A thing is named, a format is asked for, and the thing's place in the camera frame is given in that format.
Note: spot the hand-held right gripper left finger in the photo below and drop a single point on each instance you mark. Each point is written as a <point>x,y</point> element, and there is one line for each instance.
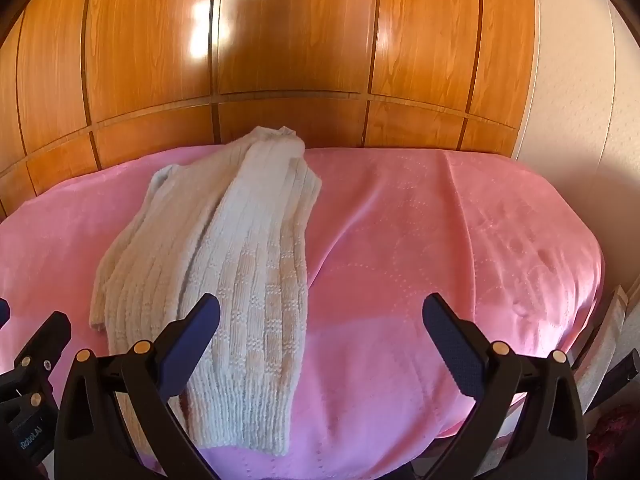
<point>192,345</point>

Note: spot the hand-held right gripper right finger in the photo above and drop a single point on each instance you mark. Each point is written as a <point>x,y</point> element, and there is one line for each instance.
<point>450,345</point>

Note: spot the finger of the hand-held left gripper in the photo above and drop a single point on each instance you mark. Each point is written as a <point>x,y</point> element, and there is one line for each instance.
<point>3,312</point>
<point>47,340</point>

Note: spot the white knit sweater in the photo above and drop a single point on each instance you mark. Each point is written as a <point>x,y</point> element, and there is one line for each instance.
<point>240,260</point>

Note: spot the pink blanket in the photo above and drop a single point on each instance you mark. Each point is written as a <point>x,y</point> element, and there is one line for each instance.
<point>425,240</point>

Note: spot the dark red cloth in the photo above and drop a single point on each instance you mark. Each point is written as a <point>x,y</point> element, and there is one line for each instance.
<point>617,440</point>

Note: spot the wooden panelled wardrobe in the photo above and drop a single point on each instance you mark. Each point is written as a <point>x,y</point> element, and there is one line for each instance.
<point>300,35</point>

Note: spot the white slatted frame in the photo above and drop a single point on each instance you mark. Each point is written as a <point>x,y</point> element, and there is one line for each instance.
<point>607,340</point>

